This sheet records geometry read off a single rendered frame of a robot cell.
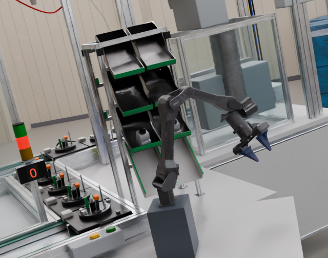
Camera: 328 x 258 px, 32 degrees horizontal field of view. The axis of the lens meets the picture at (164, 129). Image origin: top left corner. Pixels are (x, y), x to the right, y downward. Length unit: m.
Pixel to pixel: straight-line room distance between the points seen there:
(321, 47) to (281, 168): 3.39
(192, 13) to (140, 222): 1.47
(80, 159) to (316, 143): 1.48
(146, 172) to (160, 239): 0.48
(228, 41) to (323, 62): 3.52
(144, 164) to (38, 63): 7.91
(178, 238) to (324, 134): 1.82
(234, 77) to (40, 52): 7.19
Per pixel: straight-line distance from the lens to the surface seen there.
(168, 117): 2.05
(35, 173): 2.46
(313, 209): 3.75
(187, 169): 2.55
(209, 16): 3.38
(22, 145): 2.43
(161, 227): 2.09
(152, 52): 2.53
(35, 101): 10.49
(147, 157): 2.55
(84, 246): 2.22
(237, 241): 2.20
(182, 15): 3.51
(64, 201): 2.67
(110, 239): 2.25
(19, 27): 10.38
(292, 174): 3.59
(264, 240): 2.16
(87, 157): 3.67
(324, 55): 6.77
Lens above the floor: 1.79
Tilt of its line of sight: 13 degrees down
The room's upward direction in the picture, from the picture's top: 13 degrees counter-clockwise
